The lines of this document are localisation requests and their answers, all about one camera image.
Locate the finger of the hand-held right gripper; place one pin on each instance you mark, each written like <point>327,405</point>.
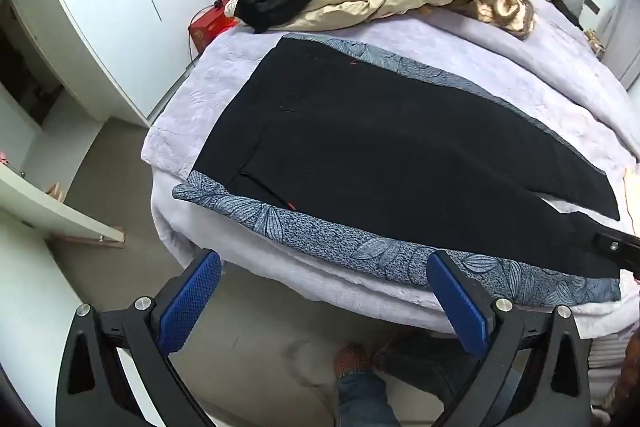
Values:
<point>612,247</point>

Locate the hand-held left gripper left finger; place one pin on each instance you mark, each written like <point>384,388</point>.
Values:
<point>192,302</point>

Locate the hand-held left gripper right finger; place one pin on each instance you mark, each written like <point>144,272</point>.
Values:
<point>457,302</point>

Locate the black pants with blue trim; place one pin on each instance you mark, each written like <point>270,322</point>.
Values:
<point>375,147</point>

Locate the person's brown patterned clothing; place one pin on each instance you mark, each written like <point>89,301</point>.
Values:
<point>627,372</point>

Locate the person's jeans leg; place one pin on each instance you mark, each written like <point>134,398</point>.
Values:
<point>362,399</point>

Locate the white shelf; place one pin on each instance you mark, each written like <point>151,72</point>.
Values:
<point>40,202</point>

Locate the lilac bed blanket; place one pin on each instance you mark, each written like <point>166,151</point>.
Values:
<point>210,77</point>

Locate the brown patterned cloth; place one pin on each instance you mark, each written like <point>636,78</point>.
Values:
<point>505,14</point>

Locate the red box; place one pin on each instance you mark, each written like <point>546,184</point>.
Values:
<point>207,32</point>

